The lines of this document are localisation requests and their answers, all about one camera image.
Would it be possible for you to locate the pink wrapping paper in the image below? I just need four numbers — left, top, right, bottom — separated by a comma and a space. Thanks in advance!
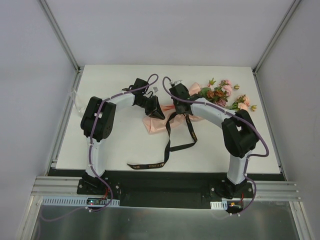
142, 82, 212, 134

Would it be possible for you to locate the black ribbon gold lettering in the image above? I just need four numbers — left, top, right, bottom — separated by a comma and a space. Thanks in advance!
126, 112, 198, 171

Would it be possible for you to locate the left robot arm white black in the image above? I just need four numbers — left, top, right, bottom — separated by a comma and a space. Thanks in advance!
80, 73, 165, 195

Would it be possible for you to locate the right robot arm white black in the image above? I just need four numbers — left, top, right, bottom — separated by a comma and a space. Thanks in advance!
169, 83, 258, 199

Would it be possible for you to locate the clear glass vase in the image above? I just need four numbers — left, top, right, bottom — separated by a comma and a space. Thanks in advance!
68, 88, 87, 117

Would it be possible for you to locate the artificial flower bouquet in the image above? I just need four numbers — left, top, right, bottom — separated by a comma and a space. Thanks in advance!
198, 78, 258, 112

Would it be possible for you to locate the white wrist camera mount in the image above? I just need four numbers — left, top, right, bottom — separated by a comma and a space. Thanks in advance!
170, 80, 182, 87

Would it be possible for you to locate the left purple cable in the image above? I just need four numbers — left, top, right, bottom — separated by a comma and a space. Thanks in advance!
39, 73, 160, 222

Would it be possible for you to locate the purple cable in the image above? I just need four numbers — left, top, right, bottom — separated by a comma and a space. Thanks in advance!
162, 76, 270, 218
39, 73, 160, 222

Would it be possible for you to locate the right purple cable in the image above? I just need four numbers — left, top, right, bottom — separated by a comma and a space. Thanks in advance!
162, 76, 270, 218

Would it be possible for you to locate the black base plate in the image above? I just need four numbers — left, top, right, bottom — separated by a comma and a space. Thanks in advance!
46, 167, 287, 210

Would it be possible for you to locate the right white cable duct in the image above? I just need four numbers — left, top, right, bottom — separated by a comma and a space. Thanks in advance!
210, 200, 228, 211

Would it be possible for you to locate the white cable duct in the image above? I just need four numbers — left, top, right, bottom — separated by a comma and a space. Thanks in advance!
42, 196, 120, 208
210, 200, 228, 211

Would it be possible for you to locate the left aluminium corner post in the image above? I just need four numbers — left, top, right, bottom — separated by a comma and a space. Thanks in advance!
37, 0, 81, 73

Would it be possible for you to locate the aluminium corner post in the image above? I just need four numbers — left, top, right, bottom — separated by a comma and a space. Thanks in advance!
37, 0, 81, 73
252, 0, 303, 76

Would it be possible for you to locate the right aluminium corner post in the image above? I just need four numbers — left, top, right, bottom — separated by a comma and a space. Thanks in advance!
252, 0, 303, 76

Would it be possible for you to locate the aluminium front rail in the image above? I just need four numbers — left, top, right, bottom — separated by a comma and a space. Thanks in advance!
31, 176, 302, 202

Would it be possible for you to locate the left white cable duct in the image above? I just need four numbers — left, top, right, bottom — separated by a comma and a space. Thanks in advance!
42, 196, 120, 208

